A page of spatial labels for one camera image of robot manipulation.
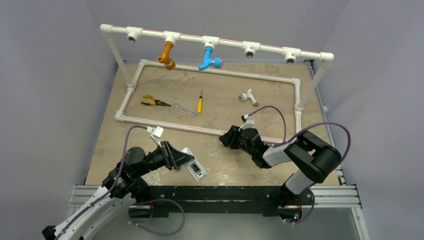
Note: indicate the white plastic faucet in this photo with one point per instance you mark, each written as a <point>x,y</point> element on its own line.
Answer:
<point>248,96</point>

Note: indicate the aluminium table frame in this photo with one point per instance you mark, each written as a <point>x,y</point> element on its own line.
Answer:
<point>342,196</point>

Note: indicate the yellow handled pliers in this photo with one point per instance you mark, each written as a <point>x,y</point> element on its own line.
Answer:
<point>154,101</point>

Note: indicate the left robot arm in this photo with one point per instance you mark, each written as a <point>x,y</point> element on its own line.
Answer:
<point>123,186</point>

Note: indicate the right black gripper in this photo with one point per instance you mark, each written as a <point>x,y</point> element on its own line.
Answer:
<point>241,138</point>

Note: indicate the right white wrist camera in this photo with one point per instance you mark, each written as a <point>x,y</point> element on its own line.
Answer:
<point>247,122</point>

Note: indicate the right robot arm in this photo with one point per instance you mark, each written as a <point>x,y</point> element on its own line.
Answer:
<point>314,157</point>

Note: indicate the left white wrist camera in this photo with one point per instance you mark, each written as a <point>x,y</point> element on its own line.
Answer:
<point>155,133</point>

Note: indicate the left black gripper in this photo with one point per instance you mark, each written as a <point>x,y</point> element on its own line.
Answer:
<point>173,158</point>

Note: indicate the yellow handled screwdriver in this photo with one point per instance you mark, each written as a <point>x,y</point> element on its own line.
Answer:
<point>200,102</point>

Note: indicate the white PVC pipe frame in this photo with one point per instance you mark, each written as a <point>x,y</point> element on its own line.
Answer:
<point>250,48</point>

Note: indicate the blue plastic faucet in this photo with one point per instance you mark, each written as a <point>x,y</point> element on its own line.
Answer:
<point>208,61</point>

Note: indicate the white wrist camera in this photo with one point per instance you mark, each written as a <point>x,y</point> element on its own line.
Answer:
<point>247,122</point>
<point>155,133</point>

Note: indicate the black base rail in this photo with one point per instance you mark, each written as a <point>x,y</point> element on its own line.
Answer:
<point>164,200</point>

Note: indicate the orange plastic faucet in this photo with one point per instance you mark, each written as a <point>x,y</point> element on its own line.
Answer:
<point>165,59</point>

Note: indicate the white AC remote control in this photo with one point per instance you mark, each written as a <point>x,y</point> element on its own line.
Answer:
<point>194,167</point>

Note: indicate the small silver wrench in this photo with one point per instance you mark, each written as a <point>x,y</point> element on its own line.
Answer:
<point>192,113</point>

